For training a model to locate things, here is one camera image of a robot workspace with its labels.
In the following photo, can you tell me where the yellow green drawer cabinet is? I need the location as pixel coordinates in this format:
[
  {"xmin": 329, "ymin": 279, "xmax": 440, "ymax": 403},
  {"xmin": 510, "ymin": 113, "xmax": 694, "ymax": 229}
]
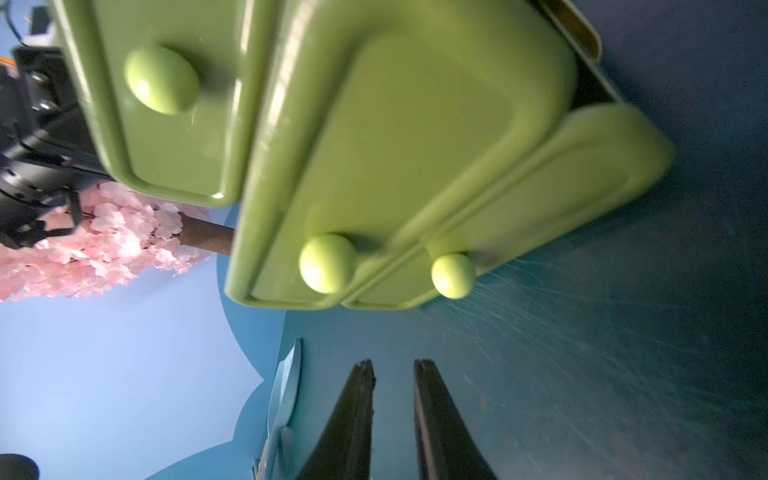
[{"xmin": 530, "ymin": 0, "xmax": 624, "ymax": 110}]

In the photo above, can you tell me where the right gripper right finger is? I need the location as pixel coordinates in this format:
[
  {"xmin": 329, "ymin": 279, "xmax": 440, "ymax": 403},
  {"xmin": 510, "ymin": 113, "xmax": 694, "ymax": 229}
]
[{"xmin": 414, "ymin": 360, "xmax": 496, "ymax": 479}]

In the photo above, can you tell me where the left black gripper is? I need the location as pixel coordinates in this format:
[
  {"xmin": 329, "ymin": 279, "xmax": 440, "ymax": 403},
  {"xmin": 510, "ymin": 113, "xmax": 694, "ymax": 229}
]
[{"xmin": 1, "ymin": 7, "xmax": 110, "ymax": 249}]

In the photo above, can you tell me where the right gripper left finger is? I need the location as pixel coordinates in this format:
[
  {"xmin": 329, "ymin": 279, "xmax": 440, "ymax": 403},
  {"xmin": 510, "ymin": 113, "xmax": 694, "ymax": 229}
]
[{"xmin": 296, "ymin": 359, "xmax": 376, "ymax": 480}]

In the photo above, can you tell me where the pink cherry blossom tree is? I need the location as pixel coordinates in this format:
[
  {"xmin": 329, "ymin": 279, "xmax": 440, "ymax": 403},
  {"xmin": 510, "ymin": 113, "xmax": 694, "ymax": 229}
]
[{"xmin": 1, "ymin": 181, "xmax": 234, "ymax": 301}]

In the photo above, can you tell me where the blue dustpan scoop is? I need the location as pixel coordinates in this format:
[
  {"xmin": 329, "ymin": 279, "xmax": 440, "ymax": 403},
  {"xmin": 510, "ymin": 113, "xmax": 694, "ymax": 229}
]
[{"xmin": 252, "ymin": 338, "xmax": 303, "ymax": 479}]

